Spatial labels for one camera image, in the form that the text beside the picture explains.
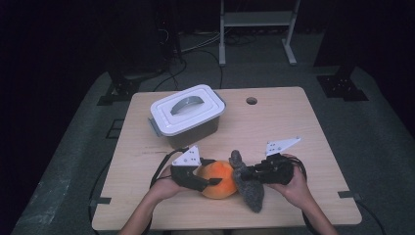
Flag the black floor cable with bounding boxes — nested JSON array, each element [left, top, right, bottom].
[[153, 48, 224, 92]]

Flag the orange plush toy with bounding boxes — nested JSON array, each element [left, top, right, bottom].
[[196, 160, 239, 200]]

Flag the white box lid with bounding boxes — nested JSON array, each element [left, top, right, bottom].
[[150, 83, 227, 137]]

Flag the white metal stand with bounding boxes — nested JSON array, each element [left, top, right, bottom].
[[218, 0, 301, 67]]

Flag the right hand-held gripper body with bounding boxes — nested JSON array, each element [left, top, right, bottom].
[[258, 136, 302, 186]]

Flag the person's right hand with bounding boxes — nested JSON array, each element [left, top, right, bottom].
[[267, 154, 311, 210]]

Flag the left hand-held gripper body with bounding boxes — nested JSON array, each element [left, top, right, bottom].
[[169, 145, 209, 193]]

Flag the light floor cables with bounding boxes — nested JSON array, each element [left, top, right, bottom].
[[180, 30, 223, 55]]

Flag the grey fuzzy cloth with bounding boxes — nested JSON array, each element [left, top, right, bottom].
[[228, 149, 265, 213]]

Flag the clear grey storage box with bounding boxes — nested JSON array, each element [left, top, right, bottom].
[[148, 91, 227, 151]]

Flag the black cable beside table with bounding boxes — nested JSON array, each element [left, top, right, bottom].
[[87, 160, 112, 229], [355, 199, 388, 235]]

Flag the hand-held gripper cable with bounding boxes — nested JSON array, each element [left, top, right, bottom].
[[149, 146, 190, 190], [287, 156, 314, 235]]

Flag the person's left hand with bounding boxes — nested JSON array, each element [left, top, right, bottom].
[[148, 167, 184, 204]]

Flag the left hand-held gripper cable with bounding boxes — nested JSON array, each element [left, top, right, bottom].
[[149, 146, 190, 190]]

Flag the black stand base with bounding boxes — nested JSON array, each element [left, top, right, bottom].
[[316, 73, 370, 102], [96, 76, 141, 106]]

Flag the black tape strip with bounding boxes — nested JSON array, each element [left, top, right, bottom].
[[337, 190, 362, 201], [88, 196, 113, 208]]

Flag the right hand-held gripper cable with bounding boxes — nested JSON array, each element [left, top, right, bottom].
[[287, 156, 314, 235]]

